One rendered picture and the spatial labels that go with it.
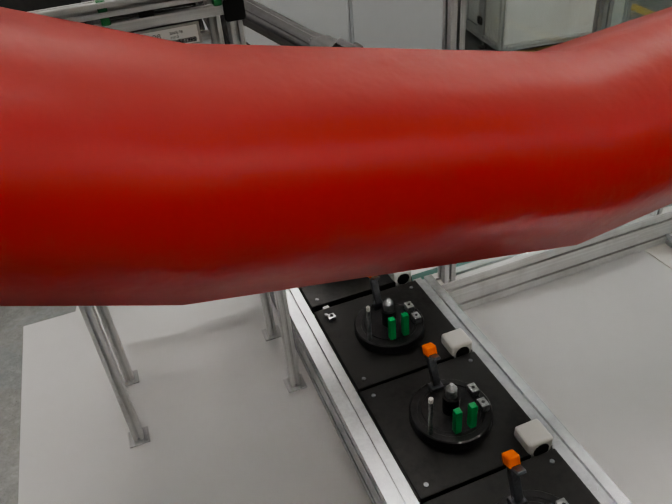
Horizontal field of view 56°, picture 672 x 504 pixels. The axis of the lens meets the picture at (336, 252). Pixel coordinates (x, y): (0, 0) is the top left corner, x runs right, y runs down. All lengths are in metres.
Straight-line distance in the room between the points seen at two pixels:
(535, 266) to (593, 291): 0.15
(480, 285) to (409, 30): 3.30
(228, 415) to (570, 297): 0.82
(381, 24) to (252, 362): 3.41
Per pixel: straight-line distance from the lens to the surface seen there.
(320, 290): 1.40
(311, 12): 4.40
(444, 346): 1.26
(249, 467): 1.25
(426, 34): 4.66
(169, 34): 0.94
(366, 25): 4.51
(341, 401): 1.18
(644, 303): 1.61
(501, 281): 1.52
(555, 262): 1.59
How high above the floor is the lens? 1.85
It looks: 36 degrees down
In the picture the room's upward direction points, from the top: 6 degrees counter-clockwise
